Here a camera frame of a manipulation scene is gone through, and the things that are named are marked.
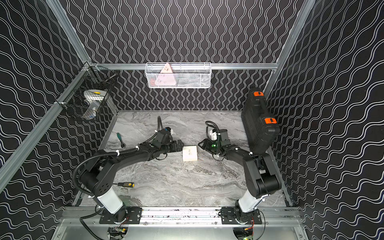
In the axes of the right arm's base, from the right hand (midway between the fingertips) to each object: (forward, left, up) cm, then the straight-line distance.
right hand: (201, 144), depth 93 cm
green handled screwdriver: (+3, +52, -5) cm, 52 cm away
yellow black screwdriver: (-23, +42, -4) cm, 48 cm away
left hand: (0, +14, +2) cm, 14 cm away
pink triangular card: (+28, +21, +30) cm, 46 cm away
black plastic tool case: (+1, -32, +15) cm, 35 cm away
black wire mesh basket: (+33, +69, +27) cm, 81 cm away
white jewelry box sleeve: (-3, +7, -5) cm, 9 cm away
